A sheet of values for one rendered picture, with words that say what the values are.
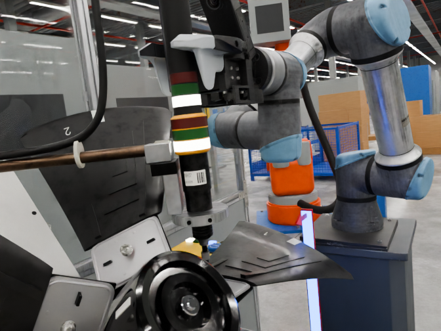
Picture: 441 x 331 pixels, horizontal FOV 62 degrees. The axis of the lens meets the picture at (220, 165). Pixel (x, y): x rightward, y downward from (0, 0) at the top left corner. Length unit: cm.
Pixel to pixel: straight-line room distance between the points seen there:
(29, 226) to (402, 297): 93
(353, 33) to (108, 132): 59
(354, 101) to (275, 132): 777
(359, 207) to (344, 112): 734
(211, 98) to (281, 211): 395
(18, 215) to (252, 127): 43
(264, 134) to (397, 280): 64
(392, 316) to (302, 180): 331
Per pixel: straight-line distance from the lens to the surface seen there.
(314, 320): 87
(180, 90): 43
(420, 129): 964
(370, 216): 118
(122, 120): 59
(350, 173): 113
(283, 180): 435
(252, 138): 68
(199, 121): 43
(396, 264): 112
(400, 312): 118
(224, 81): 48
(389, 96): 97
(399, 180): 106
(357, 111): 841
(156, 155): 43
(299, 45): 92
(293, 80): 65
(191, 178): 43
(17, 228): 70
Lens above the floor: 140
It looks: 8 degrees down
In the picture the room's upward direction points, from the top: 6 degrees counter-clockwise
